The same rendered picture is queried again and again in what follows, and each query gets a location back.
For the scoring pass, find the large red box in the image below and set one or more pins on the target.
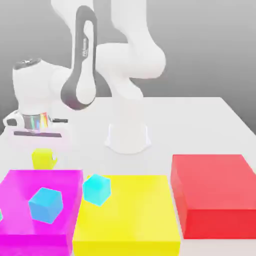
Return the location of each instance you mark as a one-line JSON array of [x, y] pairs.
[[210, 180]]

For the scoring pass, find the small cyan cube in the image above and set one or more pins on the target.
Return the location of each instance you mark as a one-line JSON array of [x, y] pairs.
[[97, 189]]

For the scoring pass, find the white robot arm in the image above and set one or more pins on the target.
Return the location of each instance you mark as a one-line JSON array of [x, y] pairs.
[[138, 60]]

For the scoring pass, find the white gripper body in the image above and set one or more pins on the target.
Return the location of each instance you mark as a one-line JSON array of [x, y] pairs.
[[38, 138]]

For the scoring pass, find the large yellow box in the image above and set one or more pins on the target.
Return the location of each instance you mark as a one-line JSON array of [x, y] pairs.
[[128, 210]]

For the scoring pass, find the small yellow cube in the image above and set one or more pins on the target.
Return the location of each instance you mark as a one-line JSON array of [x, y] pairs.
[[42, 159]]

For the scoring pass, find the large magenta box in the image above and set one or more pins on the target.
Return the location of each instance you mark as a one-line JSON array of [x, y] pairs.
[[24, 180]]

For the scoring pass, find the small blue cube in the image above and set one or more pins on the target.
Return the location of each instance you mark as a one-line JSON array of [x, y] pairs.
[[46, 205]]

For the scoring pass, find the small green cube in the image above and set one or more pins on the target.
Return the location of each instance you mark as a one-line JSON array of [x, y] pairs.
[[0, 216]]

